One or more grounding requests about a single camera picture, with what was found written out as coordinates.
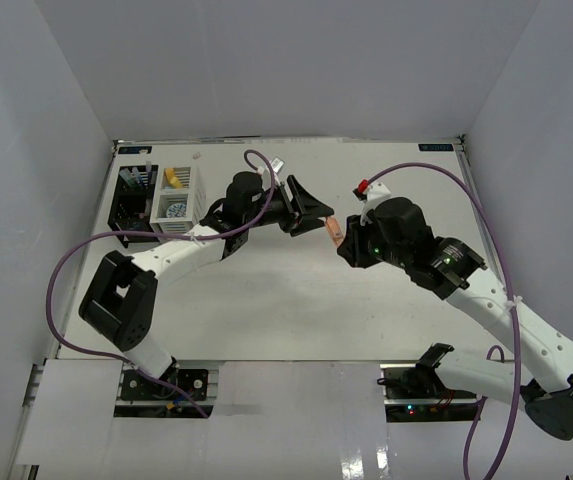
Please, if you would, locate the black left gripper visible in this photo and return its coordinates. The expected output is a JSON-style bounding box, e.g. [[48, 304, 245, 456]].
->
[[244, 176, 334, 238]]

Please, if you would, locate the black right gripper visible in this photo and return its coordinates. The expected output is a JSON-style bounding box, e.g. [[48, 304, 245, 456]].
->
[[338, 211, 410, 271]]

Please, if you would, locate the blue white tape roll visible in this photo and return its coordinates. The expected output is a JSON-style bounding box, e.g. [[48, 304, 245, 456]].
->
[[165, 202, 187, 218]]

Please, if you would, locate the yellow highlighter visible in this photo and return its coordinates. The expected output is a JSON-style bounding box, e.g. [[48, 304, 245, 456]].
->
[[164, 168, 178, 188]]

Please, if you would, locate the green gel pen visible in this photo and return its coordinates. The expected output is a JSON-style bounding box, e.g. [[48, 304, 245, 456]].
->
[[131, 167, 145, 188]]

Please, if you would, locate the black gel pen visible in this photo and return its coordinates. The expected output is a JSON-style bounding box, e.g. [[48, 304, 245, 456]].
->
[[119, 169, 135, 188]]

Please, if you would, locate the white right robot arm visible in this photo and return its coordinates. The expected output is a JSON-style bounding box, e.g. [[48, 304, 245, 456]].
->
[[337, 197, 573, 441]]

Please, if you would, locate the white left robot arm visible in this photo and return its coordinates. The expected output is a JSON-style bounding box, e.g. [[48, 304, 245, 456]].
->
[[79, 172, 334, 399]]

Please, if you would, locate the white slotted organizer box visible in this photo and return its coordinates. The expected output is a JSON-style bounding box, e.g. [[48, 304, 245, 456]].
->
[[150, 166, 207, 234]]

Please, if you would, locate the black slotted organizer box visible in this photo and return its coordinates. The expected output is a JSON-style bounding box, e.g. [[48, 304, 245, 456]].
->
[[107, 165, 158, 232]]

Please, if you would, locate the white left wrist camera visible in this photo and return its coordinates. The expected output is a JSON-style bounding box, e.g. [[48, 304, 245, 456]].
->
[[257, 157, 285, 186]]

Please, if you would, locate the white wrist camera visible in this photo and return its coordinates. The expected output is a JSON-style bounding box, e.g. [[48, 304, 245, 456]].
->
[[353, 180, 392, 226], [257, 157, 285, 186]]

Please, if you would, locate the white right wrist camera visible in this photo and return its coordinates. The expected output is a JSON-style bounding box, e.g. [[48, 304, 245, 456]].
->
[[353, 180, 392, 226]]

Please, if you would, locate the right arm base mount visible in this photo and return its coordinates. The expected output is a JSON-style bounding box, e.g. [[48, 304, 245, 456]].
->
[[377, 343, 479, 424]]

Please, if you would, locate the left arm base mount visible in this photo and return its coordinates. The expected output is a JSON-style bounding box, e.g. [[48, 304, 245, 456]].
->
[[113, 368, 216, 419]]

